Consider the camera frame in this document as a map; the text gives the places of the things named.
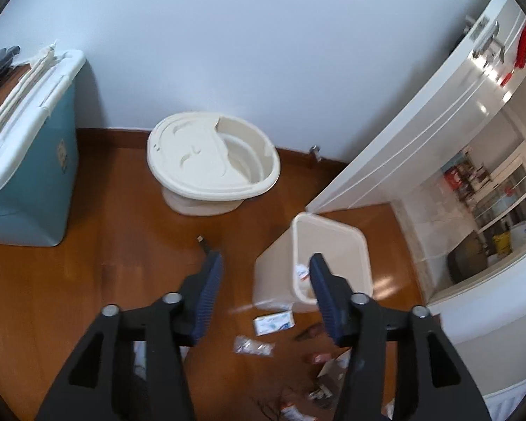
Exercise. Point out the small metal plug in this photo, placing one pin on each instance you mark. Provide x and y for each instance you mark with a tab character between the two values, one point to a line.
203	242

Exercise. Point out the brown wrapper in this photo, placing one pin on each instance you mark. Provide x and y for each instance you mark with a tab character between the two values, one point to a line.
309	333

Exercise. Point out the beige plastic trash bin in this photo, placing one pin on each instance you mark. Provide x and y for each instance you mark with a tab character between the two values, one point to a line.
274	272

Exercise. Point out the metal door stop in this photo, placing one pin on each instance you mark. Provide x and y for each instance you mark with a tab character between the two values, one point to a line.
315	151

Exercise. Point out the cream folded cloth bag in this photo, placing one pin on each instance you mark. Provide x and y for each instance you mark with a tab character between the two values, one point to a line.
22	92

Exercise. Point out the white red small packet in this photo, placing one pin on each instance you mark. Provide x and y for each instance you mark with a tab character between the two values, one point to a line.
301	272

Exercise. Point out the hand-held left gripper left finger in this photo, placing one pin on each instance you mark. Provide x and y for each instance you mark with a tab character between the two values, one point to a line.
208	291

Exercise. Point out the white door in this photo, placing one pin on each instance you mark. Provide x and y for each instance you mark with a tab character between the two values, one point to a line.
421	140

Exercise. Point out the teal storage box white lid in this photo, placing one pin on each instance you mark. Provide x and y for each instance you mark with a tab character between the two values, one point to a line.
30	193

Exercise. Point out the red wrapper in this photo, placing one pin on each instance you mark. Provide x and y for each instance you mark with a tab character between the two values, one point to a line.
318	358

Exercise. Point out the cream plastic foot basin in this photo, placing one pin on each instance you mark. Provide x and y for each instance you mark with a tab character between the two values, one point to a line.
193	158

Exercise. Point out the white blue paper packet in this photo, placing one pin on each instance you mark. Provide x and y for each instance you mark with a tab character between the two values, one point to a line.
274	322

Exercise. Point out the yellow container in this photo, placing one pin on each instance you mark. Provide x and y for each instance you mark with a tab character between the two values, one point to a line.
502	243

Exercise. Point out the glass display cabinet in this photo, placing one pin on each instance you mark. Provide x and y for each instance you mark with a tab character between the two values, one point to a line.
486	180

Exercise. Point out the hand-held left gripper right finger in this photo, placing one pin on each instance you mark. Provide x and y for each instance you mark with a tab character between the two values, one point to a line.
325	300

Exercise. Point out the clear plastic wrapper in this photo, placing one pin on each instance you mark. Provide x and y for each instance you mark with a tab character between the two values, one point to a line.
254	346

